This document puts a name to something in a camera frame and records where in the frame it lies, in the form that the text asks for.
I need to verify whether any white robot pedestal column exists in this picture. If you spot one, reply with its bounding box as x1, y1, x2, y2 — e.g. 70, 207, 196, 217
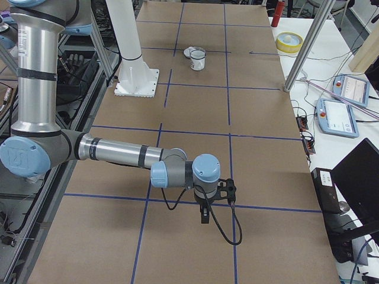
106, 0, 159, 98

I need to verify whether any white enamel cup blue rim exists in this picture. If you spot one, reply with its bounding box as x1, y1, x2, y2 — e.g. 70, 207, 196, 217
190, 57, 206, 71

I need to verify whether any near blue teach pendant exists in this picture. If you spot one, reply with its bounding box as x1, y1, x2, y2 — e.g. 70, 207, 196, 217
316, 98, 359, 138

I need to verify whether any yellow tape roll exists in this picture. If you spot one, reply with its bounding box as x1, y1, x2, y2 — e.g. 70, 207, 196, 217
275, 32, 303, 54

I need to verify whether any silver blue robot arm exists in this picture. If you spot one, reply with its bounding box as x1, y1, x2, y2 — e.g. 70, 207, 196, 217
1, 1, 220, 224

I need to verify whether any orange black connector board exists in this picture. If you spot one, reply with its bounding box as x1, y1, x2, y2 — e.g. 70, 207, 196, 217
296, 116, 309, 131

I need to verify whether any white cup lid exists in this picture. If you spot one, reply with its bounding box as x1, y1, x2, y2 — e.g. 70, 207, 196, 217
183, 46, 195, 59

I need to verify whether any aluminium frame post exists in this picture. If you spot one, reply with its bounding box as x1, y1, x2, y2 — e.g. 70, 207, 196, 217
284, 0, 335, 92

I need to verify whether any brown paper table cover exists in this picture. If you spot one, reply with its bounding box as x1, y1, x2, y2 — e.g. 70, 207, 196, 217
29, 2, 339, 283

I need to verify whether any red bottle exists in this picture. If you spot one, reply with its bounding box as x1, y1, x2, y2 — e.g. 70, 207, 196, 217
271, 0, 285, 27

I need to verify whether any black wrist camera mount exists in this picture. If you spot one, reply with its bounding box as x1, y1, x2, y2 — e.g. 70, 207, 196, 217
213, 178, 237, 206

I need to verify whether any black laptop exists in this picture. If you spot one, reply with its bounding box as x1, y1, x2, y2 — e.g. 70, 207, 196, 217
331, 138, 378, 221

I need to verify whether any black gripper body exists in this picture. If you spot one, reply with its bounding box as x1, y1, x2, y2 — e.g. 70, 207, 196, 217
196, 195, 211, 211

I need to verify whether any blue teach pendant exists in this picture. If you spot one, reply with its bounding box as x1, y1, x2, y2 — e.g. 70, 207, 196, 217
316, 98, 359, 138
333, 74, 370, 108

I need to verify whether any wooden board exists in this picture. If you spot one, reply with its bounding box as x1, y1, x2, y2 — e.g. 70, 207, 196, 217
349, 25, 379, 73

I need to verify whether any black computer box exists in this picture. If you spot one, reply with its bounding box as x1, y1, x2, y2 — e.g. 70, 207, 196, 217
311, 167, 368, 266

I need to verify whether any far blue teach pendant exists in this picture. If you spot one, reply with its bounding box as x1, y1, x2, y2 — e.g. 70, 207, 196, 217
333, 74, 370, 108

